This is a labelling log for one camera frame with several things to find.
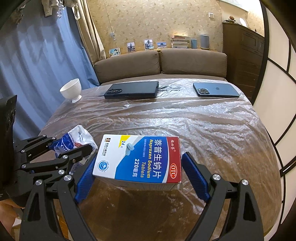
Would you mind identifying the blue white tissue packet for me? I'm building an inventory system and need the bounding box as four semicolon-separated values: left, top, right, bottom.
49;125;98;178

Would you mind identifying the blue red naproxen box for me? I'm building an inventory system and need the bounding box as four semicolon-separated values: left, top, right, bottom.
92;134;182;191

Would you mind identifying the person left hand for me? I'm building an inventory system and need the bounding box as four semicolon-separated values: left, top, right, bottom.
0;199;23;235

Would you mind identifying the white ceramic bowl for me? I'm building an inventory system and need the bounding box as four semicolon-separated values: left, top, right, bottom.
60;78;82;103

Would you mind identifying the blue curtain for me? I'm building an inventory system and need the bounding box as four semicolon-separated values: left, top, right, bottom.
1;1;99;141

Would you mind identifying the black phone case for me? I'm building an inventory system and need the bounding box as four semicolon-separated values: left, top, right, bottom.
104;81;159;99

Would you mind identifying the shoji screen divider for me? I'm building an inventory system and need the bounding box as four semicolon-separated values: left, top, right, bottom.
252;1;295;240

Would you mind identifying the photo card leftmost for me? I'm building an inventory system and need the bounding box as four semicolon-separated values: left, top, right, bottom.
108;47;121;58

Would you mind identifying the photo card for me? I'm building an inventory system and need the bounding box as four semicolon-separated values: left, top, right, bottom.
144;39;154;50
127;42;135;53
108;47;121;58
157;42;167;49

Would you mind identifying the blue iPhone smartphone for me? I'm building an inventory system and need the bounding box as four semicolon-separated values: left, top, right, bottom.
193;82;239;98

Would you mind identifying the brown sofa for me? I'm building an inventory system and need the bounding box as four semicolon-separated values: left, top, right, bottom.
94;48;227;85

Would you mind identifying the beige curtain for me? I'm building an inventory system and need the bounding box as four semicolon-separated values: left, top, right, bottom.
72;1;106;65

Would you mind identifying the stack of books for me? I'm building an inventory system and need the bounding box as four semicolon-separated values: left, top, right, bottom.
171;36;191;49

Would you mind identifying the dark wooden cabinet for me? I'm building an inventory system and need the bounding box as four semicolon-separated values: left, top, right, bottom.
222;22;264;99

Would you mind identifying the blue cup on shelf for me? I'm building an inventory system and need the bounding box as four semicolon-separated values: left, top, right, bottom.
191;39;198;49

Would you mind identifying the grey cylindrical speaker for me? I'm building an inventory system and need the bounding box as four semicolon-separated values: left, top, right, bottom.
200;34;210;50

